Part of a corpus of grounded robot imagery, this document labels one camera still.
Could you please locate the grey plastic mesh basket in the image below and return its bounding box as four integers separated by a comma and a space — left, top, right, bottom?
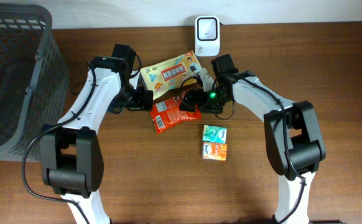
0, 3, 70, 161

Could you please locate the red snack bag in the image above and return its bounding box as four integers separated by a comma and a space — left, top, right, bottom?
150, 96, 202, 134

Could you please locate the beige wet wipes pack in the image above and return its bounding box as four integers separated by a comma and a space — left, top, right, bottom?
141, 51, 202, 100

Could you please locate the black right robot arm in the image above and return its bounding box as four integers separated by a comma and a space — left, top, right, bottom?
179, 54, 327, 223

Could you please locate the white barcode scanner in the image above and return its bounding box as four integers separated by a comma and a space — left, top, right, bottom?
194, 16, 220, 57

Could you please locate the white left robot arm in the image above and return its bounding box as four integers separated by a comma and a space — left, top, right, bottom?
37, 44, 153, 223

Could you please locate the teal tissue pack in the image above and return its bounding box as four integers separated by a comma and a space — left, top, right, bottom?
202, 125, 227, 144

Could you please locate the orange tissue pack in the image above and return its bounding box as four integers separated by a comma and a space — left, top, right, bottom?
202, 142, 227, 161

